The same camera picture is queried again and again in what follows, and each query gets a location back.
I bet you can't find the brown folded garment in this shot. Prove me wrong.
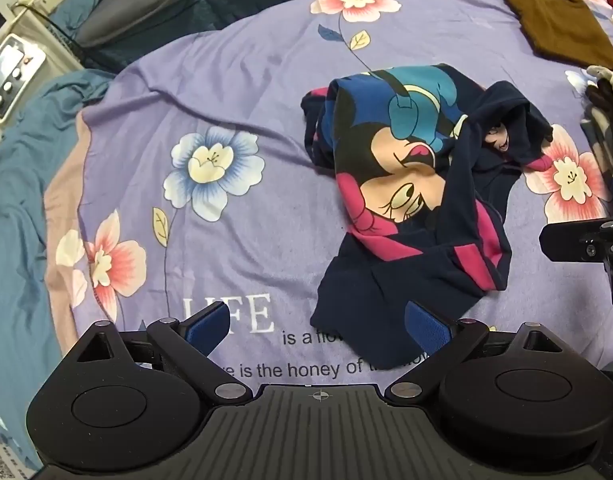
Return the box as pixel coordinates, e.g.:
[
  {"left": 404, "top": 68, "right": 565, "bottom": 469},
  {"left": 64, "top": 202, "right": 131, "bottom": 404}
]
[{"left": 497, "top": 0, "right": 613, "bottom": 71}]

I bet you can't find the white and brown patterned cloth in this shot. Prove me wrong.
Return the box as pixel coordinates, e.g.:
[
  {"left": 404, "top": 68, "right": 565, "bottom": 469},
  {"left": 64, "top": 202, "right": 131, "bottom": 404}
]
[{"left": 579, "top": 64, "right": 613, "bottom": 186}]

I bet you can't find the navy cartoon print sweatshirt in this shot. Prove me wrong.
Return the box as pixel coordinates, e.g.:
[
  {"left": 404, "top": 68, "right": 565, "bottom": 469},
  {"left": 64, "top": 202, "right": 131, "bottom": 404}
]
[{"left": 300, "top": 63, "right": 555, "bottom": 368}]

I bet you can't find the purple floral bedsheet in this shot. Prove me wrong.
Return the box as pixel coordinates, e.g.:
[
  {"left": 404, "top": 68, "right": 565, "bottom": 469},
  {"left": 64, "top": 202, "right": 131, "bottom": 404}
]
[{"left": 44, "top": 0, "right": 613, "bottom": 381}]

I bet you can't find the grey pillow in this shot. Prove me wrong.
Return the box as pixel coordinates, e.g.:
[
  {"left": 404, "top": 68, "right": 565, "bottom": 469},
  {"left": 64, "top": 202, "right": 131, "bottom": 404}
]
[{"left": 76, "top": 0, "right": 267, "bottom": 48}]

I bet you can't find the white appliance with control panel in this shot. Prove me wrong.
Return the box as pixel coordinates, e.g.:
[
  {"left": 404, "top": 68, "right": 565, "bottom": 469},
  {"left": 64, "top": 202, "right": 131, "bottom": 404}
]
[{"left": 0, "top": 0, "right": 87, "bottom": 136}]

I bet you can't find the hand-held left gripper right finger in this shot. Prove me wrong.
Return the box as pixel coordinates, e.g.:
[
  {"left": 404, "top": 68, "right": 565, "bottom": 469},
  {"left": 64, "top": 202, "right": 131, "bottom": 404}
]
[{"left": 384, "top": 300, "right": 562, "bottom": 406}]

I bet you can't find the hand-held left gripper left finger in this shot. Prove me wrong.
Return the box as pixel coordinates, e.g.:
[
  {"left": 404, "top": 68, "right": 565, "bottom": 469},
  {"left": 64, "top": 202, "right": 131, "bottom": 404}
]
[{"left": 76, "top": 305, "right": 252, "bottom": 406}]

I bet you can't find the blue quilt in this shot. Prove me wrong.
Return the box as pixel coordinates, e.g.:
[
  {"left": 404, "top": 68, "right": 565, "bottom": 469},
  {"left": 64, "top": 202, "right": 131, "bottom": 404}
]
[{"left": 0, "top": 0, "right": 137, "bottom": 471}]

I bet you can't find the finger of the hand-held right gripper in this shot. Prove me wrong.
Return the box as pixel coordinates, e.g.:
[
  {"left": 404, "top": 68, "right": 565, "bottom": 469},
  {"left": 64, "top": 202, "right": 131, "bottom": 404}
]
[{"left": 539, "top": 217, "right": 613, "bottom": 266}]

